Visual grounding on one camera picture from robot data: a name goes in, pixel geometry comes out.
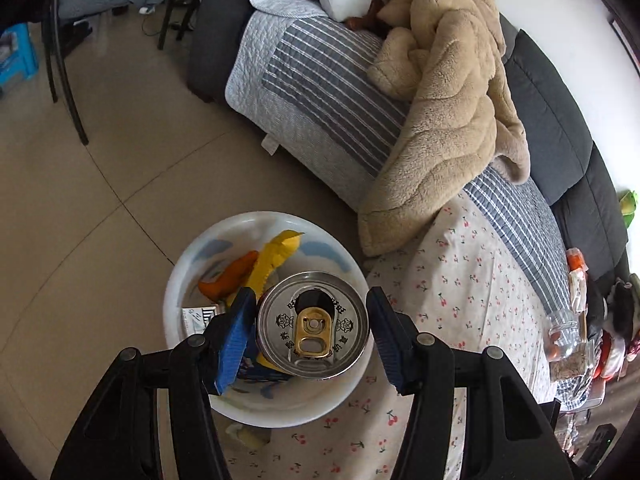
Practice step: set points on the orange wrapper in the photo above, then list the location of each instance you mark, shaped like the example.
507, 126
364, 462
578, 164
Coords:
230, 277

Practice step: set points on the grey striped quilt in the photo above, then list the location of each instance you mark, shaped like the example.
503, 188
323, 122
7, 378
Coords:
320, 80

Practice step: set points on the dark grey sofa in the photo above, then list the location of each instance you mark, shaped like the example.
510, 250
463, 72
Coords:
550, 95

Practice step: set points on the beige fleece blanket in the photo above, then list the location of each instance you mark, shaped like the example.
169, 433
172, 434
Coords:
450, 110

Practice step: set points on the yellow foil bag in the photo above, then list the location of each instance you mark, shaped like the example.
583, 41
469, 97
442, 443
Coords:
272, 260

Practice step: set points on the blue box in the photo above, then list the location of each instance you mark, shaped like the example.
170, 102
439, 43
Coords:
17, 55

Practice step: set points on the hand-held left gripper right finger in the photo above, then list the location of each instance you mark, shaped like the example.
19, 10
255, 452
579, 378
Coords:
386, 340

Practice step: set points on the white printed packaging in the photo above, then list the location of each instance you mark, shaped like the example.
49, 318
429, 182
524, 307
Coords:
200, 320

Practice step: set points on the white charger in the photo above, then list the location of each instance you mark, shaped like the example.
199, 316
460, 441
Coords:
146, 9

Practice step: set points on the cherry print cloth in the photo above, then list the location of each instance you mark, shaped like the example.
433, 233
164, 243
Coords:
475, 285

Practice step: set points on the pale yellow wrapper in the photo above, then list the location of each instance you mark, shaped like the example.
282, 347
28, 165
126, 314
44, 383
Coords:
247, 435

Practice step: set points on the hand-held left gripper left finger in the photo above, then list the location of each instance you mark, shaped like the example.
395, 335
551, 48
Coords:
235, 340

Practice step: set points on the clear plastic cup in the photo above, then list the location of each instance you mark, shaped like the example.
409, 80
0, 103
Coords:
567, 330

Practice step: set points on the white plastic bowl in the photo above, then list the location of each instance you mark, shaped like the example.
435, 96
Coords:
280, 405

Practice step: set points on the green toy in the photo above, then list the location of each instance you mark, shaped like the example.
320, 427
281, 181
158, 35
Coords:
630, 207

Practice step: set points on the brown plush toy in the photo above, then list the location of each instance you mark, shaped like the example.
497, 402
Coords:
370, 17

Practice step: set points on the red cartoon drink can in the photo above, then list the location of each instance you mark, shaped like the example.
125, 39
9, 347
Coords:
315, 320

